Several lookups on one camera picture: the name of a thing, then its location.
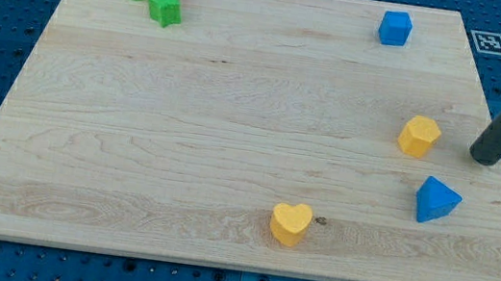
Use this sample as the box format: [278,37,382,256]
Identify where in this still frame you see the blue triangle block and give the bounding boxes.
[415,176,463,223]

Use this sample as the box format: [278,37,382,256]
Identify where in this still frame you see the blue cube block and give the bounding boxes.
[378,11,413,47]

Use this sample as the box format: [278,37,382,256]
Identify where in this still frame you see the white fiducial marker tag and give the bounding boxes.
[470,30,501,56]

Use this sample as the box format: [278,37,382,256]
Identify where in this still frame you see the wooden board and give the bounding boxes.
[0,0,501,281]

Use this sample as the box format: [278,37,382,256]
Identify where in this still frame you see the green star block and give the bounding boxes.
[148,0,182,27]

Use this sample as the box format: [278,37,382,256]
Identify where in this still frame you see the yellow heart block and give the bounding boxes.
[269,202,313,247]

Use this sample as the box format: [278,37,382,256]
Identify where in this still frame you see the yellow hexagon block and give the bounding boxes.
[397,115,441,158]

